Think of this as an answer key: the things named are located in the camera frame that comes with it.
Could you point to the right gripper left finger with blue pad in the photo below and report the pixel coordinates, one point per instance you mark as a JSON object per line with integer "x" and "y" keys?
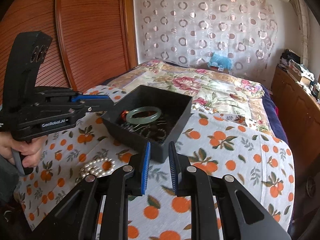
{"x": 97, "y": 207}

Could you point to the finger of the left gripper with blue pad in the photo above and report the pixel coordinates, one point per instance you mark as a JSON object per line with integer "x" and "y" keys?
{"x": 90, "y": 98}

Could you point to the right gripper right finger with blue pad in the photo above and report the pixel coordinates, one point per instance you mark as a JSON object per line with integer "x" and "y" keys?
{"x": 220, "y": 203}

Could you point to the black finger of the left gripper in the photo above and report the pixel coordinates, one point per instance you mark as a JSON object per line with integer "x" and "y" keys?
{"x": 97, "y": 105}

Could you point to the red bead jewelry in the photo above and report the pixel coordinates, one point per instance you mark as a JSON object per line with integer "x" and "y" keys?
{"x": 123, "y": 115}

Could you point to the black jewelry box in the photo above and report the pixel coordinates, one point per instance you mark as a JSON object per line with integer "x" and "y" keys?
{"x": 176, "y": 110}

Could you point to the person's left hand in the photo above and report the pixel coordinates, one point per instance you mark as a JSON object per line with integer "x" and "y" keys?
{"x": 32, "y": 151}

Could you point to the green jade bangle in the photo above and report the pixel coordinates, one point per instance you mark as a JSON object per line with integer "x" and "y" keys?
{"x": 143, "y": 115}

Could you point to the red wooden wardrobe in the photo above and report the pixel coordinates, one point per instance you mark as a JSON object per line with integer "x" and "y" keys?
{"x": 93, "y": 40}

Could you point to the orange print white blanket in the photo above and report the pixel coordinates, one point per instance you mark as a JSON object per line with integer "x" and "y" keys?
{"x": 261, "y": 163}

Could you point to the navy blue bed sheet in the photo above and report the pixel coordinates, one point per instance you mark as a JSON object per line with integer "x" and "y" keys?
{"x": 270, "y": 109}

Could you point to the circle pattern sheer curtain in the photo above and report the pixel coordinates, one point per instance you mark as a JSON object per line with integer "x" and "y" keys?
{"x": 190, "y": 32}

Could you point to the brown wooden side cabinet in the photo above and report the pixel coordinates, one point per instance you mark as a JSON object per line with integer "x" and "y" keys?
{"x": 299, "y": 116}

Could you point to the floral quilt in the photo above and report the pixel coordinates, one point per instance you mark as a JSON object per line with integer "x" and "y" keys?
{"x": 211, "y": 91}

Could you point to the blue plastic bag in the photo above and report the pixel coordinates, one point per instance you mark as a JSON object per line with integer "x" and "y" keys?
{"x": 220, "y": 61}

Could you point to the clutter pile on cabinet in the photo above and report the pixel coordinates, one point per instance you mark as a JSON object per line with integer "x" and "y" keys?
{"x": 290, "y": 62}

